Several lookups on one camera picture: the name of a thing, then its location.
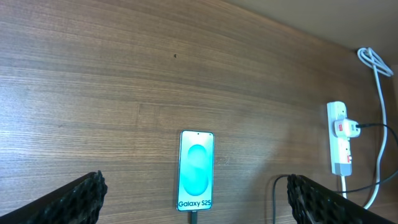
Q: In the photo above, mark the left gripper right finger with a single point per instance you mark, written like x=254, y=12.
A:
x=314, y=203

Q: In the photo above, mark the blue screen smartphone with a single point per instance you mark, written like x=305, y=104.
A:
x=195, y=171

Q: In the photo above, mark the white power strip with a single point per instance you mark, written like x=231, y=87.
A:
x=340, y=154

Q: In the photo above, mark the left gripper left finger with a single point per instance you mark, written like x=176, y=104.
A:
x=80, y=202

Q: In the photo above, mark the white usb charger adapter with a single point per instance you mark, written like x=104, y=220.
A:
x=346, y=128

